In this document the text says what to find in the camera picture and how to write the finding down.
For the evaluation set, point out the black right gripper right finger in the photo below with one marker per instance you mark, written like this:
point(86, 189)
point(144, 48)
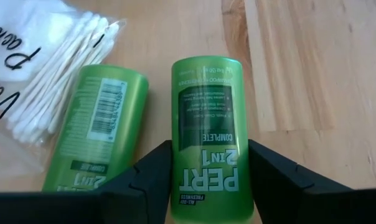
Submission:
point(287, 193)

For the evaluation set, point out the green travel bottle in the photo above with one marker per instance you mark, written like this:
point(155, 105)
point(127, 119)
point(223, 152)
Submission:
point(94, 130)
point(209, 124)

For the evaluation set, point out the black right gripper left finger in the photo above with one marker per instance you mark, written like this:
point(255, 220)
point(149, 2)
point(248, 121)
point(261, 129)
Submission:
point(138, 199)

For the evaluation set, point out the bag of cotton balls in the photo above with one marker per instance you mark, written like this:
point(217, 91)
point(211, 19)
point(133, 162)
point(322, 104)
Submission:
point(41, 62)

